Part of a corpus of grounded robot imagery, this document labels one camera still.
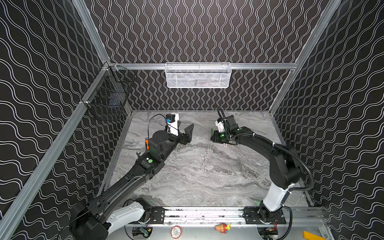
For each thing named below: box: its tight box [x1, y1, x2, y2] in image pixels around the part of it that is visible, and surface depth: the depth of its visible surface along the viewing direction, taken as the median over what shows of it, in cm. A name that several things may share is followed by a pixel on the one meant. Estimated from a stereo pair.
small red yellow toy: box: [215, 223, 232, 234], surface depth 70 cm
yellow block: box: [303, 231, 326, 240], surface depth 71 cm
